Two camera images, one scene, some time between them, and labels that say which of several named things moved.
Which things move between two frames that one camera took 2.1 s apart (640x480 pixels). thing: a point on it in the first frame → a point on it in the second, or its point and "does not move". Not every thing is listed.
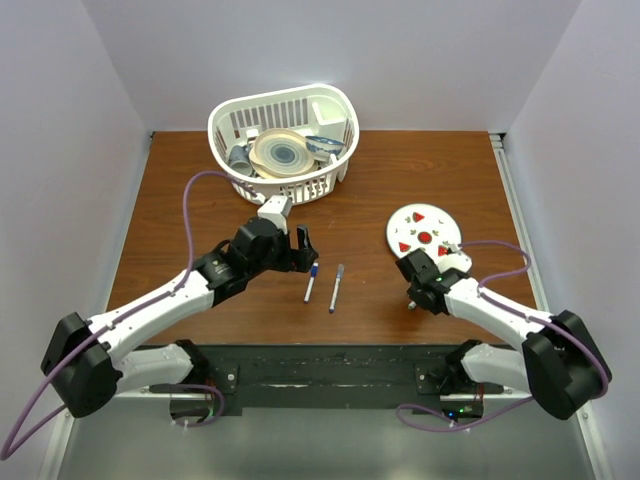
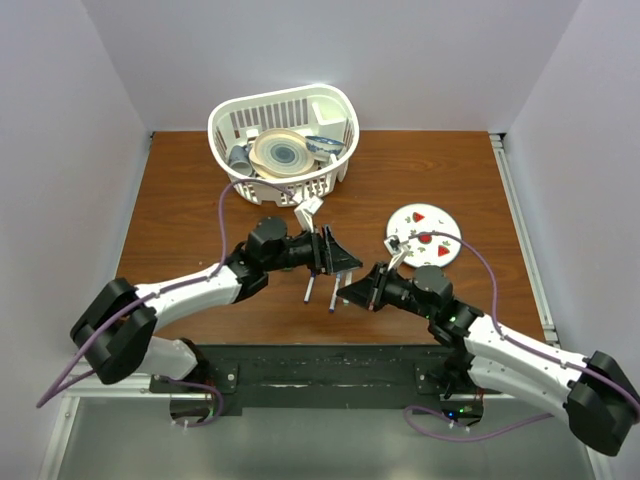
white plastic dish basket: [292, 143] does not move
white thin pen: [308, 293] does not move
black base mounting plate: [321, 379] does not move
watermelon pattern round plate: [423, 226] does not move
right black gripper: [411, 293] → [369, 291]
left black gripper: [300, 259] → [327, 256]
